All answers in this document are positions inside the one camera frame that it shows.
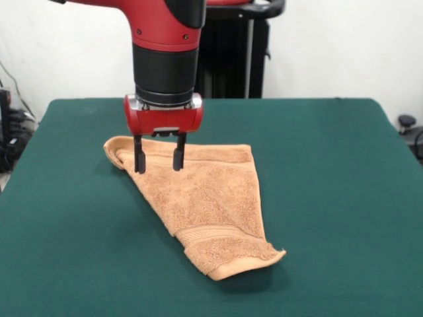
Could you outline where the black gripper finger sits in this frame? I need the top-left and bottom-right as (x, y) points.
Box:
(173, 131), (188, 172)
(133, 134), (147, 175)

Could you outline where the black equipment pile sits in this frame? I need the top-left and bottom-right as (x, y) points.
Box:
(0, 87), (38, 175)

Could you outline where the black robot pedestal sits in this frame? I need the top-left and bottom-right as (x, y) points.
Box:
(197, 0), (286, 100)

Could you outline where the grey cable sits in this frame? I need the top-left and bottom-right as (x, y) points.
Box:
(0, 61), (36, 117)

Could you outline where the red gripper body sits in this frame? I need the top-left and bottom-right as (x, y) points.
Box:
(124, 92), (204, 138)

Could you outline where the tan terry towel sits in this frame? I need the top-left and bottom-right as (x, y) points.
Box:
(103, 135), (287, 281)

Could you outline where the dark green table cloth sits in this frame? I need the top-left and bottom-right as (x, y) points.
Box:
(0, 97), (423, 317)

